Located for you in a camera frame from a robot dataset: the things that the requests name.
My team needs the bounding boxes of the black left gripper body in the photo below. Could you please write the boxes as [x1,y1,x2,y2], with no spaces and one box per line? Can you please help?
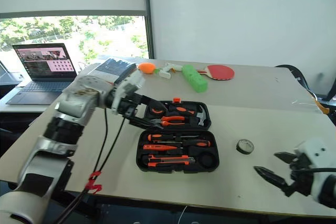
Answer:
[119,94,144,125]

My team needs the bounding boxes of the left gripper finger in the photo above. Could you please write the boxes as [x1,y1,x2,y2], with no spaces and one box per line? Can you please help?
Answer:
[141,95,168,111]
[130,116,164,130]

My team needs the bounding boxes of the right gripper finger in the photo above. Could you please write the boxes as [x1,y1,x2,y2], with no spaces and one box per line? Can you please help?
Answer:
[274,152,297,165]
[254,166,289,190]

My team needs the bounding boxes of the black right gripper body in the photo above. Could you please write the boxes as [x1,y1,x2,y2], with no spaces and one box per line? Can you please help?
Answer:
[285,153,316,197]

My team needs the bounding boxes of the long orange black screwdriver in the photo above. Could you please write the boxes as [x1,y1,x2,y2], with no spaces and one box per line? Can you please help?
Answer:
[146,134,200,141]

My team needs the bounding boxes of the red tester pen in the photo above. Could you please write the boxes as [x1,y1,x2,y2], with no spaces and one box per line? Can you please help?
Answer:
[143,144,182,152]

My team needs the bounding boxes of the orange black utility knife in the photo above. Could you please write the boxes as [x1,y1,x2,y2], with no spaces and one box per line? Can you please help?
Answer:
[147,155,196,167]

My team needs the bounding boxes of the black plastic tool case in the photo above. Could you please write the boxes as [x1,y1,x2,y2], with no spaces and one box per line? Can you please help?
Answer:
[135,98,220,174]

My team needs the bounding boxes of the orange black tape measure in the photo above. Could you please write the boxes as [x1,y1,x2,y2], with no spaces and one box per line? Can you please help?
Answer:
[148,104,165,116]

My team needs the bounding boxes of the short orange black screwdriver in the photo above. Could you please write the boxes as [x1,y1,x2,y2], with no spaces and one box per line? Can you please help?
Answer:
[167,105,196,116]

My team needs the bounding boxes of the white plastic toy piece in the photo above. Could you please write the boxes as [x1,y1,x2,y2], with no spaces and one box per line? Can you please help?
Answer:
[159,62,183,79]

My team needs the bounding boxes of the orange carrot toy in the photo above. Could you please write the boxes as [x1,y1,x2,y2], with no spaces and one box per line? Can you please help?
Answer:
[138,62,161,74]

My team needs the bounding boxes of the black and white book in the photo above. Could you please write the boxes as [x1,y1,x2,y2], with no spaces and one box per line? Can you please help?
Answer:
[88,57,138,86]

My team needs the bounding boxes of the black electrical tape roll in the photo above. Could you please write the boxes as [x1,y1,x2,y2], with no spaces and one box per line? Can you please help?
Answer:
[235,138,255,154]

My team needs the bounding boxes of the green plastic block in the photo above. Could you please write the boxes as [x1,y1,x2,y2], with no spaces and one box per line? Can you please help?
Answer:
[182,64,208,93]

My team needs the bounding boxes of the small claw hammer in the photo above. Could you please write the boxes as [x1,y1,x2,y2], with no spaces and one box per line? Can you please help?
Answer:
[195,105,211,126]

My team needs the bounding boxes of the red table tennis paddle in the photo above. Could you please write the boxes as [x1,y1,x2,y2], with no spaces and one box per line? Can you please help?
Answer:
[196,64,235,80]

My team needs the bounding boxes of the black chair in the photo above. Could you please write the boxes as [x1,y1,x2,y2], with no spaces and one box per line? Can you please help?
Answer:
[274,64,336,104]

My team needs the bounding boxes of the open dark laptop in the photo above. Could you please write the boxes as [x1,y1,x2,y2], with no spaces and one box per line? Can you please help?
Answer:
[5,42,77,105]

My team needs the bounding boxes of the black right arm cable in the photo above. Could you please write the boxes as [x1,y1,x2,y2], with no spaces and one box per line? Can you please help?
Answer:
[296,167,336,175]

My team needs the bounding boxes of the orange handled pliers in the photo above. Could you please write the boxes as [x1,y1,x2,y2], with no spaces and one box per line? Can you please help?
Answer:
[152,115,186,127]

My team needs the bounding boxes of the red cable tie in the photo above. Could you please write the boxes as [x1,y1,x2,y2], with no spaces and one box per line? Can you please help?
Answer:
[88,170,102,194]

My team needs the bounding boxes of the dark window frame post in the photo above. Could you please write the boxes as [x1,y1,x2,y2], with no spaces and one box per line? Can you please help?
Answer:
[143,0,157,59]

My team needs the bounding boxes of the white cable under table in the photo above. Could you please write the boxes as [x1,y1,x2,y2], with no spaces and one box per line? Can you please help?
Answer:
[180,204,188,224]

